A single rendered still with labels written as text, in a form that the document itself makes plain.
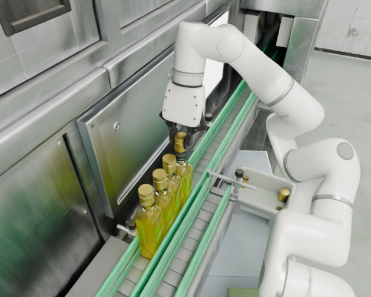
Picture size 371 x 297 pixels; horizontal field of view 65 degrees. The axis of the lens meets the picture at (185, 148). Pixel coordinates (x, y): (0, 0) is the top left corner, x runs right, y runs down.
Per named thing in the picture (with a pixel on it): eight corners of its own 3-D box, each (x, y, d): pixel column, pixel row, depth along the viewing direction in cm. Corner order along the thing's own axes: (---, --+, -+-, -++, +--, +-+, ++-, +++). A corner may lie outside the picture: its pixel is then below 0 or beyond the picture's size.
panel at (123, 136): (217, 78, 144) (223, 4, 121) (223, 79, 143) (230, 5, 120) (105, 215, 83) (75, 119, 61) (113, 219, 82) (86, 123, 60)
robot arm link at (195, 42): (244, 26, 67) (248, 30, 58) (235, 72, 72) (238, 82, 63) (179, 17, 67) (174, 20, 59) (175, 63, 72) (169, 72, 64)
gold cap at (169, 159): (166, 163, 80) (166, 151, 77) (178, 167, 79) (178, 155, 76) (160, 171, 77) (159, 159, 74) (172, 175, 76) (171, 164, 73)
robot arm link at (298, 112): (279, 121, 60) (235, 143, 72) (346, 180, 64) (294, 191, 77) (298, 72, 68) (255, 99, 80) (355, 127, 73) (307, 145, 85)
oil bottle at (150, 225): (151, 239, 89) (143, 195, 75) (166, 247, 87) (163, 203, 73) (141, 255, 85) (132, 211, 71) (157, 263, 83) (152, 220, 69)
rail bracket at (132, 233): (125, 235, 90) (119, 209, 81) (144, 244, 88) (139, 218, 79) (118, 246, 88) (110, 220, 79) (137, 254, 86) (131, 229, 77)
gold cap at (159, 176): (158, 178, 76) (156, 166, 73) (169, 182, 75) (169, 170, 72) (151, 187, 73) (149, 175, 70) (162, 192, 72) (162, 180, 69)
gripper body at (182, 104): (161, 76, 68) (158, 119, 73) (201, 85, 65) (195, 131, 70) (175, 71, 74) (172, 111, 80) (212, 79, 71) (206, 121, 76)
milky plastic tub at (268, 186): (238, 178, 124) (241, 164, 119) (291, 196, 117) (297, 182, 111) (224, 208, 113) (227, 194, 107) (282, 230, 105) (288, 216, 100)
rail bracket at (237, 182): (208, 182, 105) (210, 157, 97) (253, 198, 100) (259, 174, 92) (205, 188, 103) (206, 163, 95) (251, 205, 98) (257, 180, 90)
